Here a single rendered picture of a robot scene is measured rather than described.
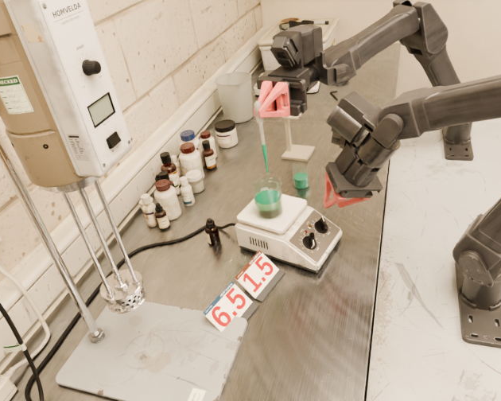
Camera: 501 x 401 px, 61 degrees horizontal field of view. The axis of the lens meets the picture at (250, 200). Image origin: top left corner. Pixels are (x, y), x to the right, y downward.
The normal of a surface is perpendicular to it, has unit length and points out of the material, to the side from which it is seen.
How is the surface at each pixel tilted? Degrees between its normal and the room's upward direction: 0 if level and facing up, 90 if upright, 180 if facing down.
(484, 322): 0
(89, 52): 90
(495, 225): 81
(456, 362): 0
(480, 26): 90
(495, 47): 90
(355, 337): 0
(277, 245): 90
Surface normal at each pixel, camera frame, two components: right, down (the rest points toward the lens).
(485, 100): -0.67, 0.45
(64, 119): -0.30, 0.58
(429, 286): -0.13, -0.81
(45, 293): 0.95, 0.07
